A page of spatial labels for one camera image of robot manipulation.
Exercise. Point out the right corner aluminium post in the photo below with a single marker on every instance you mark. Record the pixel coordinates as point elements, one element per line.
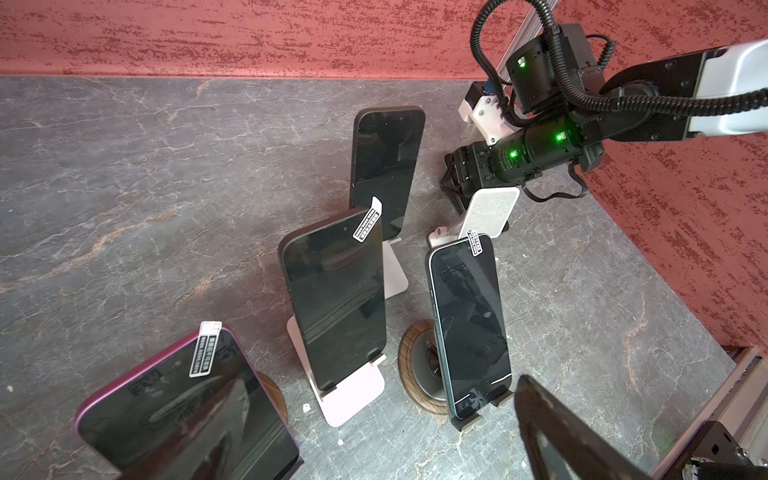
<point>530,27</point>

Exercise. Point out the aluminium frame rail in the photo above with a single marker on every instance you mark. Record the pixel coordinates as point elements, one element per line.
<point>728,439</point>

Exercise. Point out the grey stand wooden base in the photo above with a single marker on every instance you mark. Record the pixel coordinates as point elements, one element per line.
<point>420,373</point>

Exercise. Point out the purple case phone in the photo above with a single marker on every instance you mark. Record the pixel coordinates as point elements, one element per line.
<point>127,419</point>

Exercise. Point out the round wooden stand left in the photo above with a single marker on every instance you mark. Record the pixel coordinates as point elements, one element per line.
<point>275,394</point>

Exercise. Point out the black phone on white stand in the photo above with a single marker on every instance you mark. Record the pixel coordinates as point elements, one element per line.
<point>335,280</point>

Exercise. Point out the rear black phone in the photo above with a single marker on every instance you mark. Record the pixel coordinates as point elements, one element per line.
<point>385,148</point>

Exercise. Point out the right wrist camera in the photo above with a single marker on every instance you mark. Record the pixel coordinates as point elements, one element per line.
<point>483,111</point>

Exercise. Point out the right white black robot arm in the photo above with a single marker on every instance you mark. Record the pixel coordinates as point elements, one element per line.
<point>553,105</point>

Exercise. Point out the silver edged phone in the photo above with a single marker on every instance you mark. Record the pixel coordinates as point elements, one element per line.
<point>470,328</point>

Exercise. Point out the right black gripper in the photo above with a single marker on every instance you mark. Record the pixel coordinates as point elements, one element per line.
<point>519,159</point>

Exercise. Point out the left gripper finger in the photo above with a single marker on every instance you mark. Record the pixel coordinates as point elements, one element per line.
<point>559,445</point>

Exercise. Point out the white phone stand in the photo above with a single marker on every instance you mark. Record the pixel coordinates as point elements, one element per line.
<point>351,395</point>
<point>395,279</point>
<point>488,212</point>

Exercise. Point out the white phone stand front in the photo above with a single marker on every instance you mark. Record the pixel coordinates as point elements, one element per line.
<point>351,395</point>

